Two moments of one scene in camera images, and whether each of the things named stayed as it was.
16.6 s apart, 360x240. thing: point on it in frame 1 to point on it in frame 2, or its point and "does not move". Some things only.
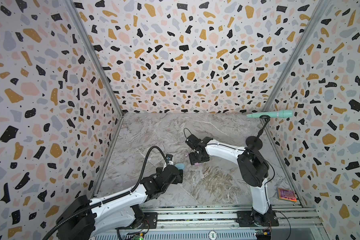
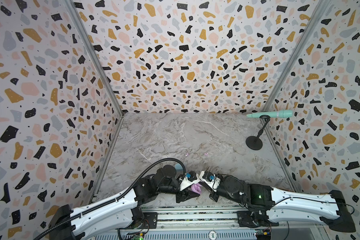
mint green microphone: (282, 114) does not move
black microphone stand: (255, 142) does not move
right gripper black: (195, 157) to (214, 195)
